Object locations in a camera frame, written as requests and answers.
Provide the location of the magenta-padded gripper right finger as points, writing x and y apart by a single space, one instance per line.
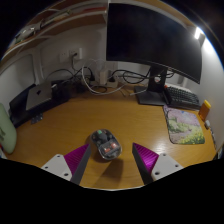
148 160

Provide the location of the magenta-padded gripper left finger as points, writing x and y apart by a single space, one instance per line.
75 160

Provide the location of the transparent computer mouse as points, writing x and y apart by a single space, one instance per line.
106 145

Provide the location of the floral landscape print mouse pad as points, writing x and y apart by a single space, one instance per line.
184 126

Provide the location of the dark grey mechanical keyboard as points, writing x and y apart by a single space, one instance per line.
183 97

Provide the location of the silver mini computer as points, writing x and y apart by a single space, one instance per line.
39 96

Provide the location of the black desktop stand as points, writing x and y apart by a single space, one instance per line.
20 111

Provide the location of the pale green soft object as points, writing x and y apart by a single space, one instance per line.
6 133

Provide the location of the orange jar with yellow lid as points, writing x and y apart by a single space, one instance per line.
204 110

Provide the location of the white power strip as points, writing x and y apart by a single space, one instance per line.
111 84

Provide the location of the white charger block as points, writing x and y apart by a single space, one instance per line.
103 74

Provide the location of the black computer monitor with stand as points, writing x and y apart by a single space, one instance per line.
150 36

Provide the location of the white wall outlet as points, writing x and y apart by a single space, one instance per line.
71 54

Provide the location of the bright wall lamp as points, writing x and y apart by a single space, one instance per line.
198 33

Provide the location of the wooden wall shelf unit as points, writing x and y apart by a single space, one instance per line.
66 18

